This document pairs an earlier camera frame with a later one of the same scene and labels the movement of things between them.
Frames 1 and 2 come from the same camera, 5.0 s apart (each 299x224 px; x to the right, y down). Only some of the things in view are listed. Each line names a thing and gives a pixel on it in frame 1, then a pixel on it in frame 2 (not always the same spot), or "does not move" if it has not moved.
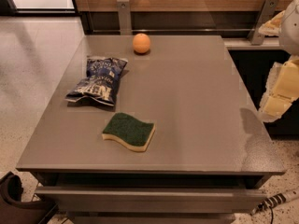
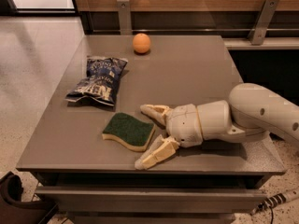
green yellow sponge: (130, 131) does not move
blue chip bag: (101, 82) does not move
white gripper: (291, 32) to (183, 125)
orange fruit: (141, 43) does not move
